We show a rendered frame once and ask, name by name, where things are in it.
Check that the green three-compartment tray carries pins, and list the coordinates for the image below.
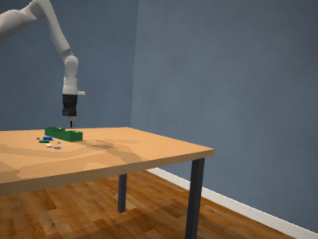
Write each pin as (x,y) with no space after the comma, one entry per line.
(60,133)

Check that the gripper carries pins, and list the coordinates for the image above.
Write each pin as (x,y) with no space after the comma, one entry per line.
(69,102)

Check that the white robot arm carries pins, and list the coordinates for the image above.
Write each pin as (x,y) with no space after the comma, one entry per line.
(13,21)

